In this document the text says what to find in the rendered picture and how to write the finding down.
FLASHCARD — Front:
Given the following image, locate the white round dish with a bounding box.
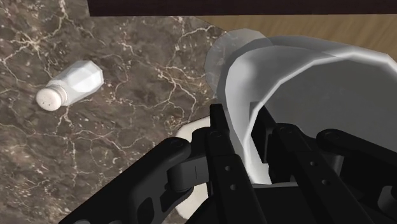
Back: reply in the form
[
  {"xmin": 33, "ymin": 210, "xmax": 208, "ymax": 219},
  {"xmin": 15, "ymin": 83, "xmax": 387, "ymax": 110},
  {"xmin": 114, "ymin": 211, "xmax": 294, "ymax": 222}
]
[{"xmin": 174, "ymin": 116, "xmax": 216, "ymax": 220}]

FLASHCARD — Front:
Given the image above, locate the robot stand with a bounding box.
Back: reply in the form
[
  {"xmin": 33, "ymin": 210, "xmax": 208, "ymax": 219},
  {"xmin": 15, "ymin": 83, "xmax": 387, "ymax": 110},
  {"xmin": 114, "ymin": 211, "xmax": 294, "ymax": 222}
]
[{"xmin": 87, "ymin": 0, "xmax": 397, "ymax": 17}]

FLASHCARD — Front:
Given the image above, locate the white salt shaker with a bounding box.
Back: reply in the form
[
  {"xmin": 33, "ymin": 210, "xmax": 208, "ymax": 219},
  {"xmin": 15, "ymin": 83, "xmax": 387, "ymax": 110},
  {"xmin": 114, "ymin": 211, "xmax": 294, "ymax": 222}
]
[{"xmin": 35, "ymin": 59, "xmax": 105, "ymax": 112}]

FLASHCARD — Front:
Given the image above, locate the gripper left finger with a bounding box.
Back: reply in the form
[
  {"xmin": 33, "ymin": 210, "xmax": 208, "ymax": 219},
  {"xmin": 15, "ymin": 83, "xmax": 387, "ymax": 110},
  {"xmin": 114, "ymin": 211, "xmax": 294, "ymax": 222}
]
[{"xmin": 59, "ymin": 103, "xmax": 268, "ymax": 224}]

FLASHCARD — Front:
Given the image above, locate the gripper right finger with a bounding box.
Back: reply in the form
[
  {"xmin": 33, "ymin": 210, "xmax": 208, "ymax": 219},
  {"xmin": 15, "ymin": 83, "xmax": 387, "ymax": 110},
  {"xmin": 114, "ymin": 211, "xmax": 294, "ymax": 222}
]
[{"xmin": 249, "ymin": 101, "xmax": 397, "ymax": 224}]

